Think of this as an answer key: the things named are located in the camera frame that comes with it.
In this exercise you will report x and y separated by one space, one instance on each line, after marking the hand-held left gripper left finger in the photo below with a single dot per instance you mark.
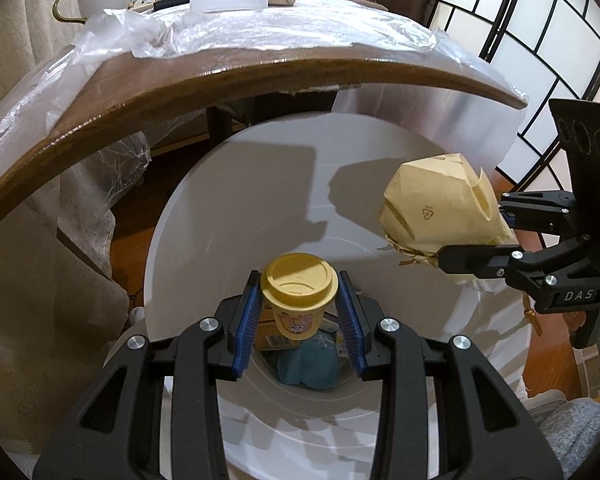
245 330

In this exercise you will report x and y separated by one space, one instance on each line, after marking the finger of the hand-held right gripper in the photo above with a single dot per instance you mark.
480 260
535 205

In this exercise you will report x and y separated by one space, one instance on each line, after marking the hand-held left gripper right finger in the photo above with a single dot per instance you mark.
352 330

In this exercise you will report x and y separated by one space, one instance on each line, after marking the brown cardboard box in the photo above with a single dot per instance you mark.
271 332

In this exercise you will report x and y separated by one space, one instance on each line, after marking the yellow lid paper cup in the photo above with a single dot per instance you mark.
300 295

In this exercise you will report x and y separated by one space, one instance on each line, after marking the yellow paper bag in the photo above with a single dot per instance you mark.
440 205

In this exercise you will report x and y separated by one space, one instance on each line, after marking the white bucket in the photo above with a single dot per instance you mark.
260 185

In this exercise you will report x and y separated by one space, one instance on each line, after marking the blue crumpled wrapper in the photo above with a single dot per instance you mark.
310 365

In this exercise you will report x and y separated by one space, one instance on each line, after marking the folding screen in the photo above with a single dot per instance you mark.
545 60

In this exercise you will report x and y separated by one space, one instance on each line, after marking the person's grey clothing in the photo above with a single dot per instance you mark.
580 430

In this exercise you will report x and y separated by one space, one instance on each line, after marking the wooden table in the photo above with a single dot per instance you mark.
280 27

